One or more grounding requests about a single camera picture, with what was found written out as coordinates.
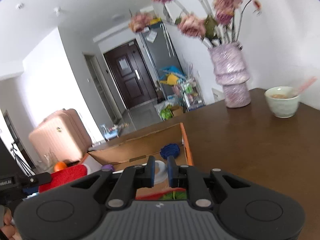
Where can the yellow box on refrigerator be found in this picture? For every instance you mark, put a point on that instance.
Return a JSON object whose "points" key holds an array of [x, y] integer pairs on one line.
{"points": [[155, 21]]}

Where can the red cardboard box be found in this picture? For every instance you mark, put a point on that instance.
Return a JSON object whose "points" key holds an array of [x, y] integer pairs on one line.
{"points": [[128, 153]]}

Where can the orange fruit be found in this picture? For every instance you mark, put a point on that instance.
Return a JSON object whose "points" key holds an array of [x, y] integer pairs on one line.
{"points": [[59, 166]]}

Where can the wire storage cart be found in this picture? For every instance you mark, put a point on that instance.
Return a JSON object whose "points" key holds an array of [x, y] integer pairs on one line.
{"points": [[190, 93]]}

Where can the green plastic bag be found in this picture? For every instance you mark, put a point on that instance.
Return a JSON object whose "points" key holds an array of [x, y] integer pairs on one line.
{"points": [[166, 113]]}

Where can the purple flower-shaped object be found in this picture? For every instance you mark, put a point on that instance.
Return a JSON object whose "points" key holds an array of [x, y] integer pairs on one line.
{"points": [[108, 167]]}

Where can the person left hand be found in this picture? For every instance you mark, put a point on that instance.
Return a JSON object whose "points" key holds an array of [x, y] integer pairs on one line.
{"points": [[7, 227]]}

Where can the blue flower-shaped lid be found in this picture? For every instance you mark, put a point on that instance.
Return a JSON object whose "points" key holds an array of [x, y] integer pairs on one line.
{"points": [[170, 150]]}

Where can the yellow blue bags pile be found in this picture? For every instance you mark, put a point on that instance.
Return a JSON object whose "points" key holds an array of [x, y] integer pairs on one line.
{"points": [[171, 76]]}

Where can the grey refrigerator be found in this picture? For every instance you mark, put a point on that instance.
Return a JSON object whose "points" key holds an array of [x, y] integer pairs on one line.
{"points": [[161, 53]]}

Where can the pink suitcase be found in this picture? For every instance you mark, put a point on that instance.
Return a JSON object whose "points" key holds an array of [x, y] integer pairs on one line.
{"points": [[63, 134]]}

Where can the white round lid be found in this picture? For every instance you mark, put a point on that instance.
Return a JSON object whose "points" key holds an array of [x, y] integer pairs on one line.
{"points": [[161, 173]]}

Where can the pale green ceramic bowl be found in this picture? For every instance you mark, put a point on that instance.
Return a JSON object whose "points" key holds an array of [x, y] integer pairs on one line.
{"points": [[283, 101]]}

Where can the pink ceramic vase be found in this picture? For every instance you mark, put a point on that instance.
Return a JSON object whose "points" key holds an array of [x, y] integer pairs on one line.
{"points": [[230, 70]]}

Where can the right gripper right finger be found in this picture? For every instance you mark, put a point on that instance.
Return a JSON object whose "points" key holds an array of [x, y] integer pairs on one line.
{"points": [[172, 171]]}

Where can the small cardboard box floor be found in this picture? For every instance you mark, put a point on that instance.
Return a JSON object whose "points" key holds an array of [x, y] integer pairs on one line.
{"points": [[177, 110]]}

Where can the pink spoon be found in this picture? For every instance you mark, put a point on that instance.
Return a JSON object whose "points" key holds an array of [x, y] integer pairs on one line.
{"points": [[303, 87]]}

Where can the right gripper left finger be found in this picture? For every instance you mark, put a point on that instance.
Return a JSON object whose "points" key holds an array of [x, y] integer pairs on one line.
{"points": [[149, 174]]}

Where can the dark brown entrance door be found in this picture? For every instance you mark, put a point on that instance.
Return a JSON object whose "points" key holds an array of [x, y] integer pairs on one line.
{"points": [[131, 74]]}

